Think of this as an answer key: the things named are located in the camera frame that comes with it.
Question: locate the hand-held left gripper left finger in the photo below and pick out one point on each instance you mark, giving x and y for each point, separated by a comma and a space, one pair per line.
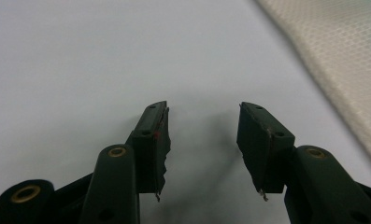
149, 146

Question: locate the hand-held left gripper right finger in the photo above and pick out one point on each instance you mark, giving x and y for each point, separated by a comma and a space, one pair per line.
261, 146

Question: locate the white mesh zipper bag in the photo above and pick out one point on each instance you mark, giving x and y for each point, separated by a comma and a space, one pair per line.
345, 46

